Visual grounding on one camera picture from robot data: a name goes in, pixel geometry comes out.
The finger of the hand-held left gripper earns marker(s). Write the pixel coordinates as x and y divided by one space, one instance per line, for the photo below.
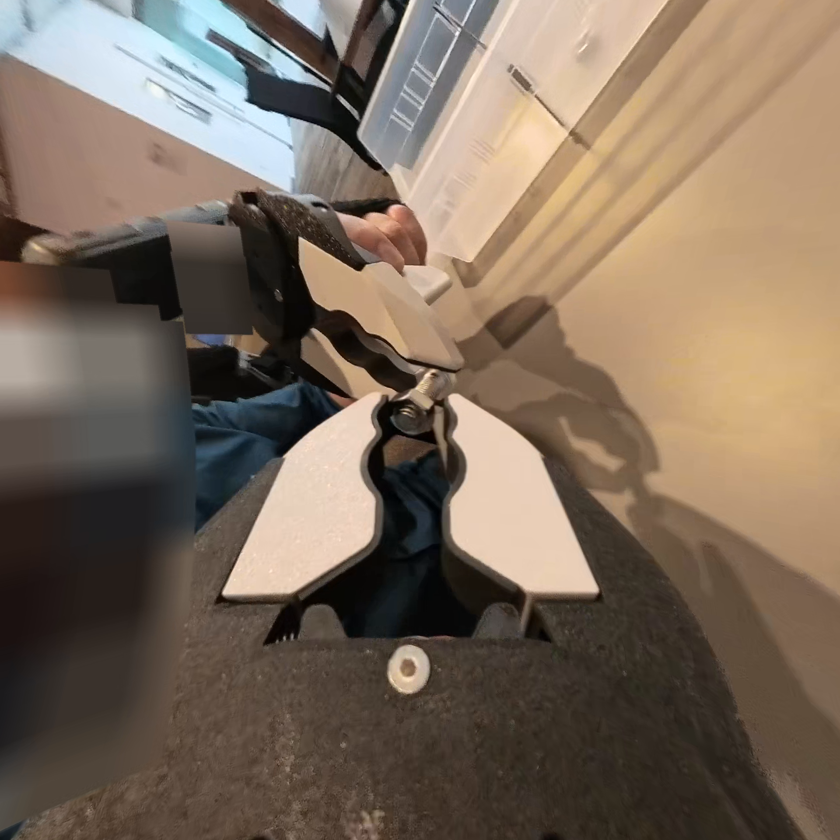
394 308
334 367

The steel hex bolt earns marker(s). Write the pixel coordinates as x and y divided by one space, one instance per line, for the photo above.
433 384

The person's black office chair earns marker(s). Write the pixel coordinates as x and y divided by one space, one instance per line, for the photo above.
229 374

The steel hex nut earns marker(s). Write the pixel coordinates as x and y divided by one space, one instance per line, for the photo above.
410 417

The clear divided plastic bin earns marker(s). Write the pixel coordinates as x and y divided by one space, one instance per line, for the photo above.
499 131

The person's blue shirt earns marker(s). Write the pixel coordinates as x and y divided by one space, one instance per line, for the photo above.
249 433

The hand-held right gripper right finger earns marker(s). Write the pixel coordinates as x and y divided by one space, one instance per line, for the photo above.
525 525

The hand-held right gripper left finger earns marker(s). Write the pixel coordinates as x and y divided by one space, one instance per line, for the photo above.
308 518

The person's left hand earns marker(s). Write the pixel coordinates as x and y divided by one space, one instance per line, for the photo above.
387 229

